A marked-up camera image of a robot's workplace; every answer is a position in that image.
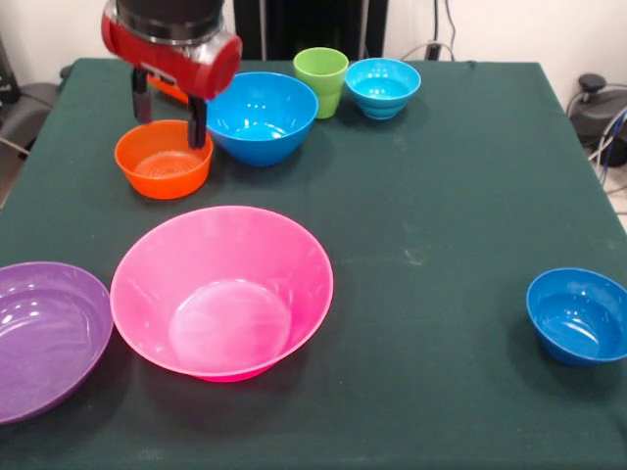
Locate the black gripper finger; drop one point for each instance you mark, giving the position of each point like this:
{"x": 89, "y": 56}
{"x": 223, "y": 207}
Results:
{"x": 142, "y": 100}
{"x": 197, "y": 122}

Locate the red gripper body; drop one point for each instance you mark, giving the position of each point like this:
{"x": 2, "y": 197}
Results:
{"x": 196, "y": 68}

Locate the orange plastic cup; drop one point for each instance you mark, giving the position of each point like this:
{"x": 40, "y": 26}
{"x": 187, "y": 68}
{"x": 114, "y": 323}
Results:
{"x": 169, "y": 90}

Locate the orange plastic bowl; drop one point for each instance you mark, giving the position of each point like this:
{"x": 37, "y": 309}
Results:
{"x": 164, "y": 183}

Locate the large light blue bowl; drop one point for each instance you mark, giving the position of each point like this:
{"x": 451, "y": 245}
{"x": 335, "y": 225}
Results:
{"x": 269, "y": 117}

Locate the large pink plastic bowl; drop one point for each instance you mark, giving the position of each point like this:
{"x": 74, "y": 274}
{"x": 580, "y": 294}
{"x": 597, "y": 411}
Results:
{"x": 157, "y": 279}

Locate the large purple plastic bowl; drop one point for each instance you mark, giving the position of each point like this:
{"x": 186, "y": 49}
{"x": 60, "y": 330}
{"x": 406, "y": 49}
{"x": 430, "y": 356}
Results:
{"x": 44, "y": 343}

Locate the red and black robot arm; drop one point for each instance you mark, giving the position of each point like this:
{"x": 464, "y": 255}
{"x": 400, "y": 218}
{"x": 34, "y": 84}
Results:
{"x": 169, "y": 14}

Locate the grey office chair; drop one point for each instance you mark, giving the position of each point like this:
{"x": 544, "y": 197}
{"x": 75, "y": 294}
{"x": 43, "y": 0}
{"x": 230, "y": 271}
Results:
{"x": 29, "y": 108}

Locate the green plastic cup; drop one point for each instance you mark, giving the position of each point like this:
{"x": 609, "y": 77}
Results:
{"x": 321, "y": 78}

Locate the small cyan ribbed bowl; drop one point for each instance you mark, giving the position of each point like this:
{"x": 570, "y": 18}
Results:
{"x": 382, "y": 90}

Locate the dark green tablecloth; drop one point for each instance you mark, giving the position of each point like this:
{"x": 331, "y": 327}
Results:
{"x": 416, "y": 220}

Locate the small dark blue bowl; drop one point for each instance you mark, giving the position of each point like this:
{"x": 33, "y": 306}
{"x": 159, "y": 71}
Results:
{"x": 578, "y": 318}

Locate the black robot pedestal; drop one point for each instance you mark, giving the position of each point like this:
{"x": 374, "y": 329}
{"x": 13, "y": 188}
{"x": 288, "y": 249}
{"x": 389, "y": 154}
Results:
{"x": 303, "y": 24}

